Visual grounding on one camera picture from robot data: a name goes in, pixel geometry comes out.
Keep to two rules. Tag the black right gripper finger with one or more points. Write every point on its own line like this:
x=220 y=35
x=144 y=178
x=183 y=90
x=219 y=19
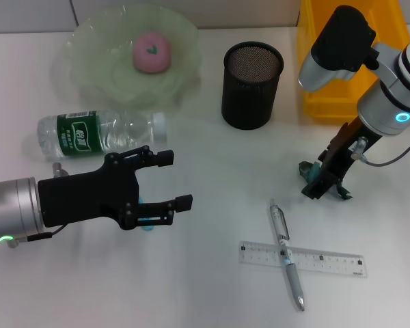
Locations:
x=319 y=188
x=323 y=158

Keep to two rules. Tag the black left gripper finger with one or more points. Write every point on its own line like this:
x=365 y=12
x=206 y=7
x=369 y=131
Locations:
x=184 y=202
x=165 y=159

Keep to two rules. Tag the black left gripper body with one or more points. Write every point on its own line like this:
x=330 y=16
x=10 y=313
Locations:
x=85 y=198

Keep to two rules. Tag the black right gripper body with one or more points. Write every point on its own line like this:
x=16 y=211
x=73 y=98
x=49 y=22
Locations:
x=355 y=143

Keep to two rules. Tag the pink toy peach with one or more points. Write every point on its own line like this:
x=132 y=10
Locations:
x=152 y=51

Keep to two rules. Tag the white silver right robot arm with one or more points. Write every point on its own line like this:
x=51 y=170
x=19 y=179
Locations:
x=393 y=89

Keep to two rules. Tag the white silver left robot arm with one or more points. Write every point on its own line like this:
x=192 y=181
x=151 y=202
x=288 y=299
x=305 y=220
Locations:
x=13 y=208

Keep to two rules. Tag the blue teal scissors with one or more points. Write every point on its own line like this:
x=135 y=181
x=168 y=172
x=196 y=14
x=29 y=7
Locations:
x=148 y=227

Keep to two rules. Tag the clear green-label water bottle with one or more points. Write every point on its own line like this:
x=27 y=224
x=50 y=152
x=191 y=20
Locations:
x=89 y=135

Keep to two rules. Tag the silver grey pen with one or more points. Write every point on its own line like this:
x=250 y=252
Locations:
x=287 y=253

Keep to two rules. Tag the clear plastic ruler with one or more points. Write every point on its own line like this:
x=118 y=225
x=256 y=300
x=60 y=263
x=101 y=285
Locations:
x=328 y=263

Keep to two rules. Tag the black mesh pen holder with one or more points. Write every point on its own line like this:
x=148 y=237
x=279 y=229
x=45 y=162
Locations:
x=249 y=89

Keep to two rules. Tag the green glass fruit plate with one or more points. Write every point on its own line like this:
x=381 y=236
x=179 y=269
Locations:
x=99 y=61

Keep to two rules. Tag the yellow plastic bin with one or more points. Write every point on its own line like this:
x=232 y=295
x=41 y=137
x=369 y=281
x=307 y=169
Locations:
x=314 y=106

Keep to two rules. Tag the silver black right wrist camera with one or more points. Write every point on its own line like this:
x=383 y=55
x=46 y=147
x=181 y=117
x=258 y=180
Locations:
x=341 y=41

